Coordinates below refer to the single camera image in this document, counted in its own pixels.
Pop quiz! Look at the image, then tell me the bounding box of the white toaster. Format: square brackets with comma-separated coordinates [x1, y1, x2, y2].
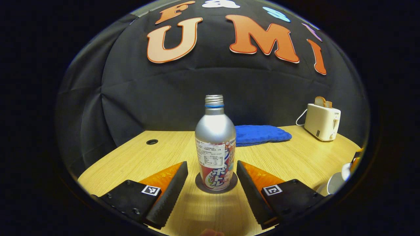
[304, 103, 342, 142]

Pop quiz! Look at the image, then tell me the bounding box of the white toaster cable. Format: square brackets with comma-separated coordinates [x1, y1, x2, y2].
[296, 109, 308, 126]

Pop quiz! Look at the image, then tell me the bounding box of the white teacup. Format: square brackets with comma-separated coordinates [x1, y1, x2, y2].
[326, 172, 345, 196]

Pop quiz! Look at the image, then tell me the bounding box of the dark grey round coaster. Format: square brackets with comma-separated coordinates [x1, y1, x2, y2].
[195, 172, 238, 194]

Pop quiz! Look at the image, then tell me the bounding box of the black backdrop cloth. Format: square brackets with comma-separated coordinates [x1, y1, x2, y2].
[56, 0, 371, 179]

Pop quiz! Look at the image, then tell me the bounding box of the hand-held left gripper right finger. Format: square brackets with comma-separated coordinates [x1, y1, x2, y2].
[236, 160, 328, 230]

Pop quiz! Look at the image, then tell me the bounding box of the blue towel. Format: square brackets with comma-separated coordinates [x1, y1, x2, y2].
[235, 125, 292, 147]

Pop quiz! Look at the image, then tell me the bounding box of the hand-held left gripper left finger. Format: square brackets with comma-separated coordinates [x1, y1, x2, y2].
[90, 161, 189, 230]

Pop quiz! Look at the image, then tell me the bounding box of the silver water bottle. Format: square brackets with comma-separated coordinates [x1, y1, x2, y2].
[195, 95, 237, 191]

